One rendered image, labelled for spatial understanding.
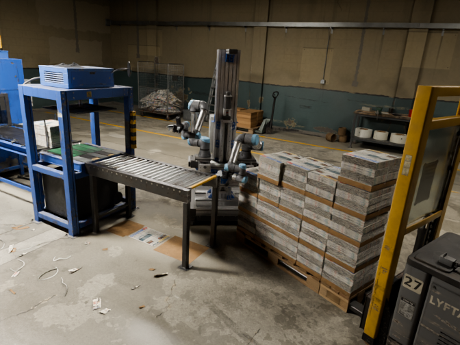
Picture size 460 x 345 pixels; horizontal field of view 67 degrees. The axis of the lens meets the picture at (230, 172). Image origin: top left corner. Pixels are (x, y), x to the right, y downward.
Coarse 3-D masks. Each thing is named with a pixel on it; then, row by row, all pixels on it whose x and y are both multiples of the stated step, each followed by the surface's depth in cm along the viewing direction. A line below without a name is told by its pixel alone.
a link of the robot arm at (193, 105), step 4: (192, 100) 395; (196, 100) 394; (188, 104) 394; (192, 104) 392; (196, 104) 390; (188, 108) 397; (192, 108) 393; (196, 108) 392; (192, 112) 395; (196, 112) 395; (192, 116) 398; (196, 116) 398; (192, 120) 399; (196, 120) 400; (192, 124) 400; (192, 128) 402; (188, 140) 406; (192, 140) 404; (196, 140) 403; (192, 144) 407; (196, 144) 405
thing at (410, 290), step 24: (456, 240) 248; (408, 264) 224; (432, 264) 215; (408, 288) 226; (432, 288) 214; (456, 288) 204; (408, 312) 228; (432, 312) 216; (456, 312) 205; (408, 336) 231; (432, 336) 218; (456, 336) 207
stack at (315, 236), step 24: (240, 192) 373; (264, 192) 344; (288, 192) 319; (240, 216) 380; (264, 216) 349; (288, 216) 323; (312, 216) 300; (240, 240) 386; (264, 240) 355; (288, 240) 328; (312, 240) 304; (288, 264) 332; (312, 264) 308; (312, 288) 312
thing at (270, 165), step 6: (264, 156) 333; (270, 156) 334; (276, 156) 337; (264, 162) 333; (270, 162) 326; (276, 162) 320; (282, 162) 318; (264, 168) 335; (270, 168) 328; (276, 168) 322; (282, 168) 320; (264, 174) 336; (270, 174) 329; (276, 174) 323; (282, 174) 323; (276, 180) 325
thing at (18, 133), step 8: (0, 128) 494; (8, 128) 497; (16, 128) 500; (8, 136) 453; (16, 136) 455; (24, 136) 458; (0, 144) 442; (8, 144) 432; (16, 144) 420; (24, 144) 420; (72, 144) 436; (16, 152) 420; (24, 152) 419
